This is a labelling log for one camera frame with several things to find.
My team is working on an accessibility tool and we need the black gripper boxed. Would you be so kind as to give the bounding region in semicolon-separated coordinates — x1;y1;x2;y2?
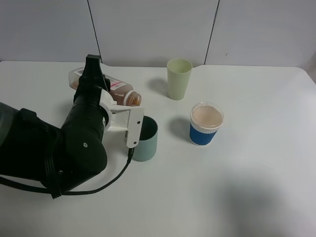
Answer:
61;54;111;146

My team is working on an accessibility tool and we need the clear drink bottle pink label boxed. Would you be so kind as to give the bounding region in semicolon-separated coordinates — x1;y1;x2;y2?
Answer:
68;68;142;106

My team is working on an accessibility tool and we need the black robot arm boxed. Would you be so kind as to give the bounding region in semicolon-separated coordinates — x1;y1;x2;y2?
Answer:
0;54;110;198

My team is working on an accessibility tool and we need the light green plastic cup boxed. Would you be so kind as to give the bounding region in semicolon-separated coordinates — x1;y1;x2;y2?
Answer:
167;58;193;100

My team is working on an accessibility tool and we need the teal green plastic cup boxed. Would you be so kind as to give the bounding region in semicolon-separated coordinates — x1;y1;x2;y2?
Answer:
132;116;158;162

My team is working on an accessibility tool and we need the blue sleeved paper cup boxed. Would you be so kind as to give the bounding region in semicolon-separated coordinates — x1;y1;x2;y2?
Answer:
189;102;224;146

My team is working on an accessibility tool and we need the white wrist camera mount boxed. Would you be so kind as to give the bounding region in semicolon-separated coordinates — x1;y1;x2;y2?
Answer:
99;89;144;148

